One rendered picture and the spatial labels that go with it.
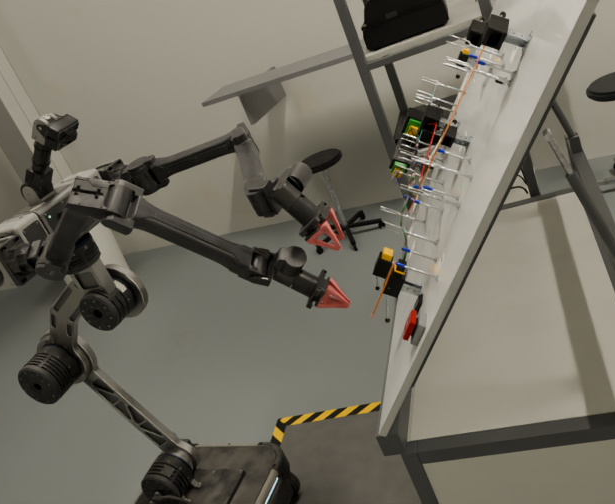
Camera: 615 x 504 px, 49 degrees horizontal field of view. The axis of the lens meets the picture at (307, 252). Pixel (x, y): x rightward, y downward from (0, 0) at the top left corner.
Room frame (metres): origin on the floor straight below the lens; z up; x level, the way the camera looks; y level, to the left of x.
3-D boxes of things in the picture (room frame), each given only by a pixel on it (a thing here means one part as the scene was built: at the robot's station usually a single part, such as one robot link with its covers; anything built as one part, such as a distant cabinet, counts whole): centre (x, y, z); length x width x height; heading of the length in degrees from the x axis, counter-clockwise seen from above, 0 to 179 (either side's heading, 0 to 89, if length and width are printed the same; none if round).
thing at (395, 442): (1.78, -0.22, 0.83); 1.18 x 0.05 x 0.06; 158
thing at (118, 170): (2.19, 0.44, 1.45); 0.09 x 0.08 x 0.12; 149
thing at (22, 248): (1.76, 0.70, 1.45); 0.09 x 0.08 x 0.12; 149
